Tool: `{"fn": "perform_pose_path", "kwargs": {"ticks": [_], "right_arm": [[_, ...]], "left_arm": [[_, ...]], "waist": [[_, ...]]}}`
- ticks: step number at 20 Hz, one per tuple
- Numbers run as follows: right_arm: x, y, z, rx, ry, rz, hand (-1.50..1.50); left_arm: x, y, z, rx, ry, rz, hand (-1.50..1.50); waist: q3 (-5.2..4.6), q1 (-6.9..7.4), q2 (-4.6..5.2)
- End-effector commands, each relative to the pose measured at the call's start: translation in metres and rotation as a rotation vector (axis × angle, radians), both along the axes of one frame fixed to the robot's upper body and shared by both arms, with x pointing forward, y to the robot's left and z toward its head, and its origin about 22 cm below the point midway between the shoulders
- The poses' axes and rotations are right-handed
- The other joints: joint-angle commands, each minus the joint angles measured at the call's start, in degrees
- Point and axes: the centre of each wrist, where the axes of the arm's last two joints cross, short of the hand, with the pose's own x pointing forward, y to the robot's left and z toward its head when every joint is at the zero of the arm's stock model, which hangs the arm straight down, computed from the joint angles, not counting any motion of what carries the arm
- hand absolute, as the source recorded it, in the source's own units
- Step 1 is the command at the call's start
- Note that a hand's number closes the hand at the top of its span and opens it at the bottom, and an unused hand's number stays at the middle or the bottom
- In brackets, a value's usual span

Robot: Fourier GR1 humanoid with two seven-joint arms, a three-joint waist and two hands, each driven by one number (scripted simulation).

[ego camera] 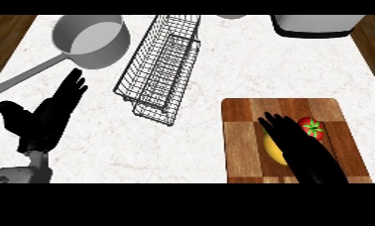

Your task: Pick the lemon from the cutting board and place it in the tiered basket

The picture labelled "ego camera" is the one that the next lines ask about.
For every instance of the red tomato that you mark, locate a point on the red tomato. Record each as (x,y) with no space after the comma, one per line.
(312,127)

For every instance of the grey saucepan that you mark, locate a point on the grey saucepan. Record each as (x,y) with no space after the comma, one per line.
(86,43)

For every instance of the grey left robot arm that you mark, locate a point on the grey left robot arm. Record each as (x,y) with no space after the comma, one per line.
(30,169)

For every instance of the small grey round object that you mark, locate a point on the small grey round object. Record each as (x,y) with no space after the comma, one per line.
(231,16)

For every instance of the wooden cutting board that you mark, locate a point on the wooden cutting board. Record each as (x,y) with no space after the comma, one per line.
(244,137)

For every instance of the yellow lemon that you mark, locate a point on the yellow lemon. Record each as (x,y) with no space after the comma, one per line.
(272,150)

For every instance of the white appliance with black base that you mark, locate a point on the white appliance with black base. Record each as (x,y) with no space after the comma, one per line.
(315,25)

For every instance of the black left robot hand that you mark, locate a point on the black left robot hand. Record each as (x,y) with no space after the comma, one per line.
(51,114)

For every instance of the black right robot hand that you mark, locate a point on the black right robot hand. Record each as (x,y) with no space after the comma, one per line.
(303,150)

